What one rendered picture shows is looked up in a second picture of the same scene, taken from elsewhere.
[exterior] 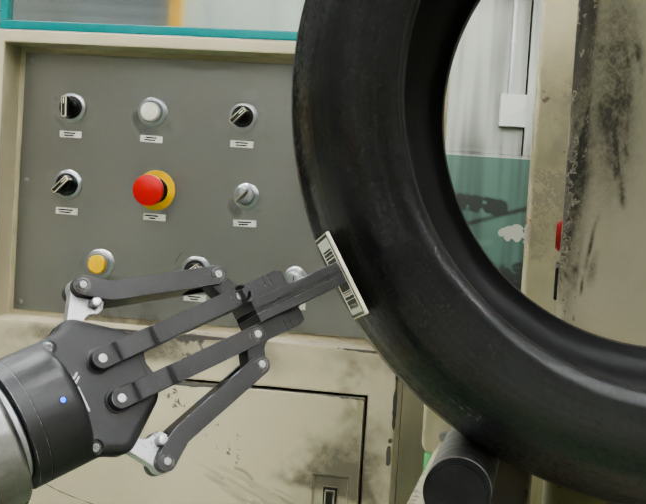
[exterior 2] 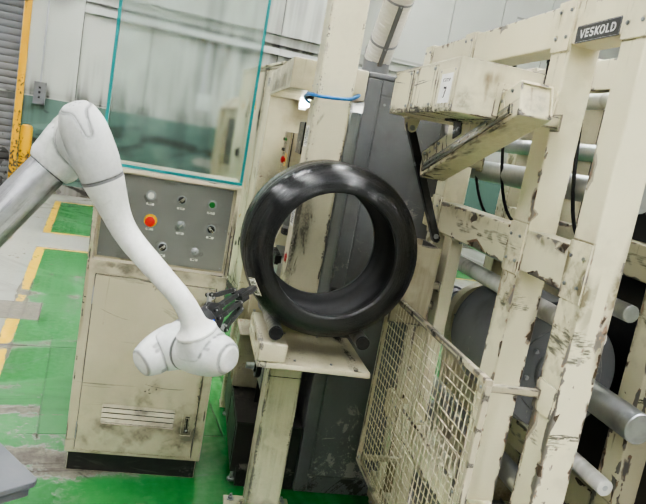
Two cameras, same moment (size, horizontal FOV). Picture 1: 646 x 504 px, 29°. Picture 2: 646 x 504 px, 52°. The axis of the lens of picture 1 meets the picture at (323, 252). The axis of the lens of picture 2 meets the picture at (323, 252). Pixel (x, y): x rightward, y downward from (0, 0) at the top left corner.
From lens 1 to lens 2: 126 cm
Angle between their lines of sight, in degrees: 23
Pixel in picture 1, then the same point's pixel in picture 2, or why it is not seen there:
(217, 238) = (170, 237)
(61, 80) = not seen: hidden behind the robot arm
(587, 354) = (295, 294)
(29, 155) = not seen: hidden behind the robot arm
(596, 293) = (295, 275)
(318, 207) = (250, 270)
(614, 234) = (301, 261)
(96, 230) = not seen: hidden behind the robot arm
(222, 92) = (175, 191)
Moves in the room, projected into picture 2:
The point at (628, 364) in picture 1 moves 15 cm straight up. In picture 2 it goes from (304, 297) to (311, 255)
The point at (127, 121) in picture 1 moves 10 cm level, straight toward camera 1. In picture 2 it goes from (142, 197) to (149, 201)
